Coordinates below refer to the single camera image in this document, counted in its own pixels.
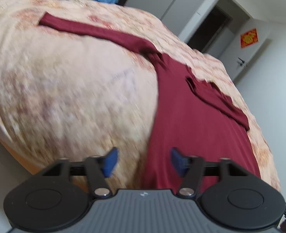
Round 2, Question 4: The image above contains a white wardrobe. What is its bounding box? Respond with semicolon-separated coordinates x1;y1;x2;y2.
123;0;221;37

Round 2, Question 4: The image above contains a red door decoration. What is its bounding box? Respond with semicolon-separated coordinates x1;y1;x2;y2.
240;28;258;49

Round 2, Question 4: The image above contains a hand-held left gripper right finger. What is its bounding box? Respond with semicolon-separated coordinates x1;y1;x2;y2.
170;147;258;198

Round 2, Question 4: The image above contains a white door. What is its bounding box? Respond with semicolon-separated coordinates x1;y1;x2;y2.
220;18;272;83

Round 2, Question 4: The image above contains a wooden bed frame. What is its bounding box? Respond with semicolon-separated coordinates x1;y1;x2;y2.
1;142;40;176

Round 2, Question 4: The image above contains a floral beige blanket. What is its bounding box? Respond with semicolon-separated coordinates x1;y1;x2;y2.
0;0;282;193

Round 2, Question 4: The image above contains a maroon long-sleeve shirt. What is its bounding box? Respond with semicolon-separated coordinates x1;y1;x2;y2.
38;12;262;191

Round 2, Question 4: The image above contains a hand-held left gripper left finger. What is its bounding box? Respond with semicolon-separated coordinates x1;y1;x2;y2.
40;147;119;198

